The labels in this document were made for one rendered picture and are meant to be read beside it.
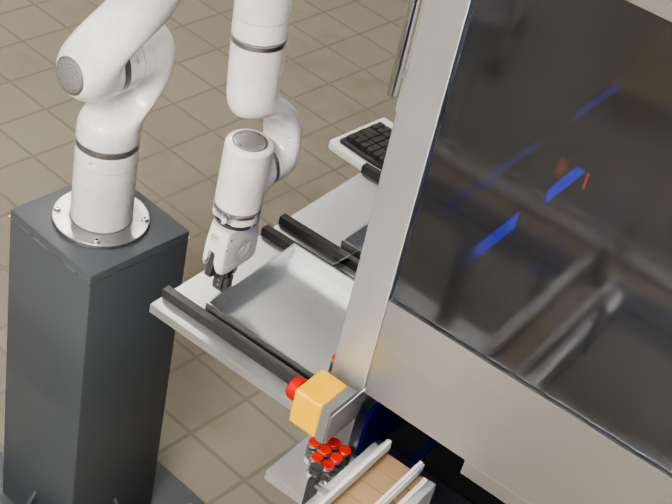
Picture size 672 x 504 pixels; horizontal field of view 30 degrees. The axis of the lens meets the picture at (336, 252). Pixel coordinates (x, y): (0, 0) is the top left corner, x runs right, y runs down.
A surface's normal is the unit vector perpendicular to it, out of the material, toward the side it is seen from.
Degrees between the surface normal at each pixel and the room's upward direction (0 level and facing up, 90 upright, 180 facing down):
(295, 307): 0
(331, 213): 0
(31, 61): 0
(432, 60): 90
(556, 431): 90
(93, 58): 67
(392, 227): 90
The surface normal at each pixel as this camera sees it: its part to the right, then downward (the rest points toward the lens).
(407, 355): -0.59, 0.41
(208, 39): 0.18, -0.77
